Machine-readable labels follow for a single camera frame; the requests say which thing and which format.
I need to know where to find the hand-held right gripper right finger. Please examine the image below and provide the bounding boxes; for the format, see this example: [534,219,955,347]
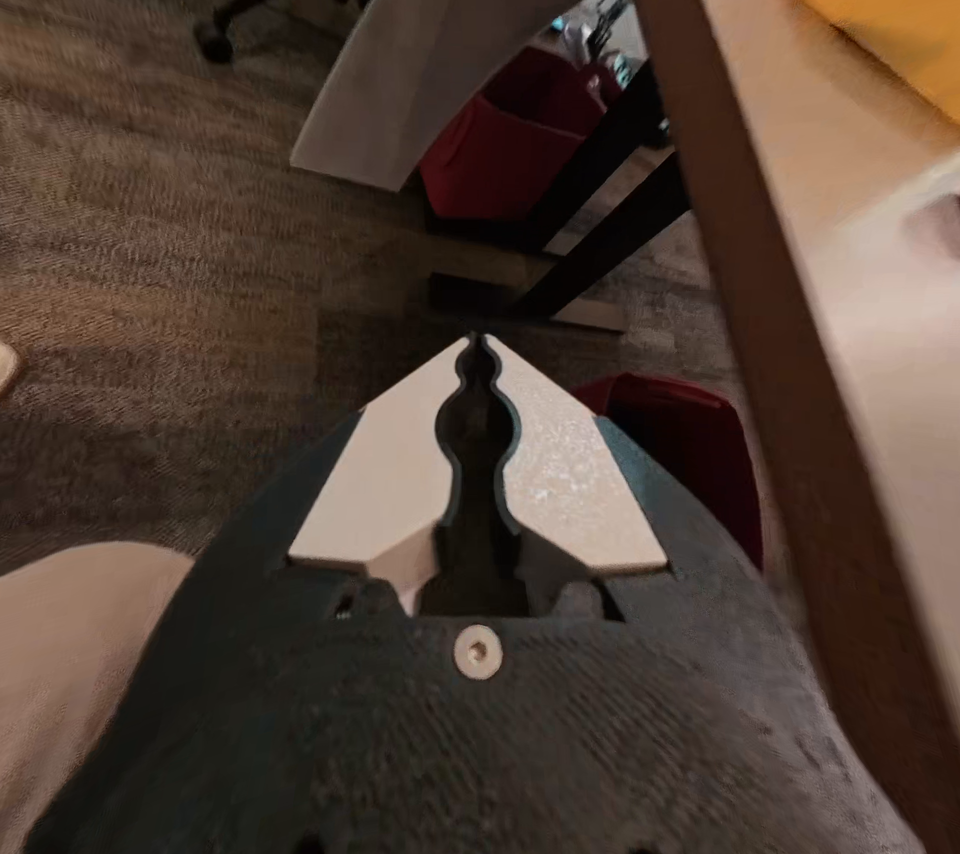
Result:
[480,334,670,576]

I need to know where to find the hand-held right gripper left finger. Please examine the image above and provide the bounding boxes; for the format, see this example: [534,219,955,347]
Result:
[287,334,481,615]

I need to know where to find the dark red fabric bin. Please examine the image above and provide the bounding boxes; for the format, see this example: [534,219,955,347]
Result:
[570,374,765,570]
[420,47,624,221]

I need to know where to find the white board panel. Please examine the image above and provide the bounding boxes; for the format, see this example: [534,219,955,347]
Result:
[291,0,586,195]

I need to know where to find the person's beige trousers leg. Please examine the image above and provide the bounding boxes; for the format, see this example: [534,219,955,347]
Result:
[0,542,198,854]

